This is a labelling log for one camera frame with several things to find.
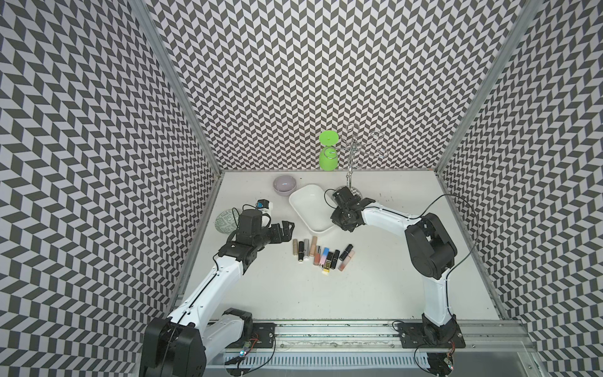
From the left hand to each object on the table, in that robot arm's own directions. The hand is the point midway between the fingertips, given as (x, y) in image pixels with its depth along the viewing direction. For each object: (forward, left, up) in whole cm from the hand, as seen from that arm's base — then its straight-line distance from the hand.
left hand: (283, 227), depth 83 cm
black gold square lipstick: (-10, -16, -12) cm, 22 cm away
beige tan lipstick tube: (-1, -11, -12) cm, 16 cm away
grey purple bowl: (+29, +3, -10) cm, 30 cm away
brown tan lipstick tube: (-1, -4, -14) cm, 14 cm away
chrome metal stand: (+22, -25, +18) cm, 38 cm away
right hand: (+8, -20, -11) cm, 24 cm away
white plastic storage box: (+19, -11, -14) cm, 26 cm away
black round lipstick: (-7, -19, -13) cm, 24 cm away
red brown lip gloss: (-7, -12, -13) cm, 19 cm away
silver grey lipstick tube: (-2, -8, -12) cm, 15 cm away
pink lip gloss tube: (-7, -23, -13) cm, 28 cm away
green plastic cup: (+27, -17, +9) cm, 34 cm away
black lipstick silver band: (-3, -24, -13) cm, 28 cm away
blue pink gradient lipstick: (-5, -15, -12) cm, 20 cm away
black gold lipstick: (-3, -6, -13) cm, 15 cm away
